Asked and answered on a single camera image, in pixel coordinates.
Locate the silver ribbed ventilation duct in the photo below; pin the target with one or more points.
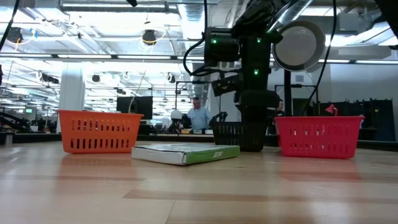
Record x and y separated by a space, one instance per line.
192 18

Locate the orange plastic basket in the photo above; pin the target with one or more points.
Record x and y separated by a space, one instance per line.
99 130

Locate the black ceiling device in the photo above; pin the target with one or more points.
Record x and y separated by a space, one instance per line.
149 36
14 35

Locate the red plastic basket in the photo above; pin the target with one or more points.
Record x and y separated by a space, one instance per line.
320 137

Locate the green acer box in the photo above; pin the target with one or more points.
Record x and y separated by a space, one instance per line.
205 155

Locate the white pillar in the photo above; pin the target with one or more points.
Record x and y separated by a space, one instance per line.
71 87

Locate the black background robot arm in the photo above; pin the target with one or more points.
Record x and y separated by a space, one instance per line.
15 123

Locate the silver slanted ventilation duct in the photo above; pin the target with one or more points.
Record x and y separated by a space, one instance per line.
295 9

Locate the round white lamp black pole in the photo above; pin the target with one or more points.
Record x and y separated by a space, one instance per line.
298 45

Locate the person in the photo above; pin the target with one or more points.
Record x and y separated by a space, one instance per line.
199 118
280 105

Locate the overhead light bar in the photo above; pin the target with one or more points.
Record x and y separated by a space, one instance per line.
84 56

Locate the small red desk lamp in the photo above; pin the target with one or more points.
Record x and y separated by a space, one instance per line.
331 109

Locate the black cabinets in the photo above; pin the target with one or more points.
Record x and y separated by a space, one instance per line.
373 118

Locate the black plastic basket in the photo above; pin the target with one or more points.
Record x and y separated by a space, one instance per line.
227 137

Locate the black monitor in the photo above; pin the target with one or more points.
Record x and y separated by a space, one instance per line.
143 107

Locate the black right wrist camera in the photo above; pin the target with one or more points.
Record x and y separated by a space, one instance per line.
227 85

